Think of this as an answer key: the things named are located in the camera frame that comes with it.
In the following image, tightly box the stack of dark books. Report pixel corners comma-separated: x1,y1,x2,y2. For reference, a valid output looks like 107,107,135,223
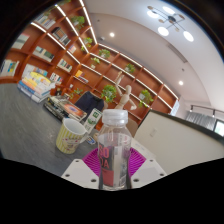
43,94,88,123

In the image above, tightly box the wooden artist mannequin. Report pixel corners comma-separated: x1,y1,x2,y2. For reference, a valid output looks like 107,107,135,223
114,70,138,112

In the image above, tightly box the grey sheer curtain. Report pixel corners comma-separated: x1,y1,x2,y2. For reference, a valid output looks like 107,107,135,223
185,110,216,131

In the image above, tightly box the clear plastic water bottle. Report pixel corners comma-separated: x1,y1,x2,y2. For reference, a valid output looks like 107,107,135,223
96,109,133,191

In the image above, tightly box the branched ceiling lamp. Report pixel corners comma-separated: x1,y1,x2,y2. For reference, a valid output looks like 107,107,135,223
146,4,195,43

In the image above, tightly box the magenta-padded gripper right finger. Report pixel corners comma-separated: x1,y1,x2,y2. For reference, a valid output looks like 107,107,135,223
128,147,167,189

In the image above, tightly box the white poster sheet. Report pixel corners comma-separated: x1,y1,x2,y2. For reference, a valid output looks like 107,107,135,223
169,99,180,116

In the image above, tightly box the stack of colourful books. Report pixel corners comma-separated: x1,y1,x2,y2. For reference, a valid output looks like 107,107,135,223
17,71,56,104

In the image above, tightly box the yellow striped white mug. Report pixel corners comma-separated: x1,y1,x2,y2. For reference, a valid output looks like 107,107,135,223
55,118,88,155

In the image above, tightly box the tan upholstered chair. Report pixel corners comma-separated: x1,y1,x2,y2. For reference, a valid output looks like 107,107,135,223
128,118,139,138

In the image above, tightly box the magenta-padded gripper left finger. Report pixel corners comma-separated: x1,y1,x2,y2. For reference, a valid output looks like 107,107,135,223
61,148,102,189

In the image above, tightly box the black curtain rail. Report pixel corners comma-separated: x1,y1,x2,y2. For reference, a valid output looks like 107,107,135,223
189,104,224,118

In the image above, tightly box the small round badge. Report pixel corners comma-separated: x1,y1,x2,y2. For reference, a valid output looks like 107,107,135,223
85,134,98,146

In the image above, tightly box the red-brown wooden shelf unit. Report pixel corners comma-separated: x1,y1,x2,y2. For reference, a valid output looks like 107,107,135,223
0,0,181,134

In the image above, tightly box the dark blue chair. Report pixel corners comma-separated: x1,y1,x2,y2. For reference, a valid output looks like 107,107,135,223
74,90,105,116

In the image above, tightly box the dark framed window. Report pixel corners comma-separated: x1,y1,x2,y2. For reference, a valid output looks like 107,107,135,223
213,119,224,138

